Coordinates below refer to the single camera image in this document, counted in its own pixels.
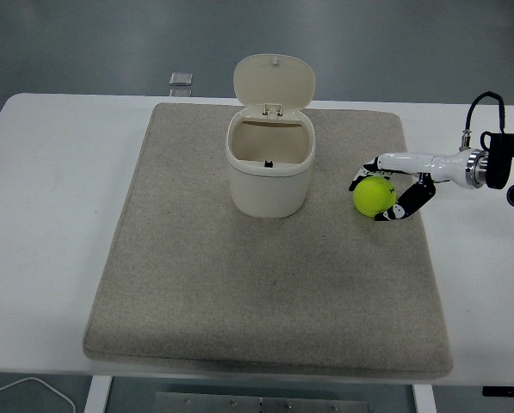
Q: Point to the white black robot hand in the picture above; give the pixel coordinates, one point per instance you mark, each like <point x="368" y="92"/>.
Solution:
<point x="411" y="162"/>

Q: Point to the yellow tennis ball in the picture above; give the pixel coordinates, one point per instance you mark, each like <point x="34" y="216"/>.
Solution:
<point x="373" y="198"/>

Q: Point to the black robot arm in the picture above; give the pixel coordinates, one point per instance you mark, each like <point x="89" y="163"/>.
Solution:
<point x="499" y="165"/>

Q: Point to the cream bin with flip lid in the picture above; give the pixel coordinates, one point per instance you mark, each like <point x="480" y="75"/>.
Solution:
<point x="267" y="189"/>

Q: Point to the beige fabric mat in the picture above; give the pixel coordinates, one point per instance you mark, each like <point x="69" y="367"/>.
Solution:
<point x="261" y="279"/>

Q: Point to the white table leg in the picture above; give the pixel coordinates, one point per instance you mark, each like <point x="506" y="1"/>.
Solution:
<point x="97" y="396"/>
<point x="424" y="400"/>

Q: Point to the silver floor plate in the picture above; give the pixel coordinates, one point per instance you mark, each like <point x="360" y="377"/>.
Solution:
<point x="181" y="78"/>
<point x="180" y="92"/>

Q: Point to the black table control panel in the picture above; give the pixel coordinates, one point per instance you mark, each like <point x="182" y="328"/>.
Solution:
<point x="506" y="391"/>

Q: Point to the grey metal plate with screws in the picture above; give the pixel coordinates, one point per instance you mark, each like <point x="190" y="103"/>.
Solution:
<point x="261" y="404"/>

